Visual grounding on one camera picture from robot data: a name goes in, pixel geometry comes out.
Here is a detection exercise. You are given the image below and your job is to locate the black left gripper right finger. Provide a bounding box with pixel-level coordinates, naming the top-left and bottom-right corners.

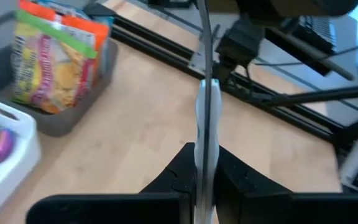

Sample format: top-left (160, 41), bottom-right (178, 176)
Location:
top-left (216, 145), bottom-right (293, 196)

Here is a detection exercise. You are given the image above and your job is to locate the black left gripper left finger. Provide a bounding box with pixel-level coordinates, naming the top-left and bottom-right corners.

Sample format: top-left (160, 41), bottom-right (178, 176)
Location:
top-left (139, 142), bottom-right (198, 196)

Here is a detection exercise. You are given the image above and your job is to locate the blue white food box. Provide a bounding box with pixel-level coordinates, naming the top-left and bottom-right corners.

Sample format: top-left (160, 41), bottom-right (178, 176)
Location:
top-left (34, 0), bottom-right (115, 78)

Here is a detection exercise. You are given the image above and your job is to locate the metal spoon teal handle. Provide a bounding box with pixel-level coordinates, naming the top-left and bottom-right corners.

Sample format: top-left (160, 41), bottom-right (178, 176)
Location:
top-left (193, 0), bottom-right (223, 224)

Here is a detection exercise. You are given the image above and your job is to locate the black metal bar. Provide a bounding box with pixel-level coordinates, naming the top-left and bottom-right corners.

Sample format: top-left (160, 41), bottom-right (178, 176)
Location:
top-left (264, 27), bottom-right (356, 82)

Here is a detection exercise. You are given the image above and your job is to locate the grey translucent bin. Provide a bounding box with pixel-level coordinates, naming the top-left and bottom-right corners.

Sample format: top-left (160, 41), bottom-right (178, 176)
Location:
top-left (0, 39), bottom-right (120, 138)

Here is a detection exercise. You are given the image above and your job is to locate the lime chili shrimp ramen packet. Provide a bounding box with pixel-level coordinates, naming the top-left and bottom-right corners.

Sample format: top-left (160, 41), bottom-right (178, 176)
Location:
top-left (10, 9), bottom-right (105, 115)

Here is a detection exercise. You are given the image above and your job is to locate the backlit black keyboard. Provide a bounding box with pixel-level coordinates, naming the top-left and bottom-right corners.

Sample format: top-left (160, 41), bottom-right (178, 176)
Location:
top-left (301, 14), bottom-right (337, 54)

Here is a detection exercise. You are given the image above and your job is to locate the white plastic bin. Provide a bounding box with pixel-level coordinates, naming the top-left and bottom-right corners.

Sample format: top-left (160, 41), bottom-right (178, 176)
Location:
top-left (0, 92), bottom-right (42, 224)

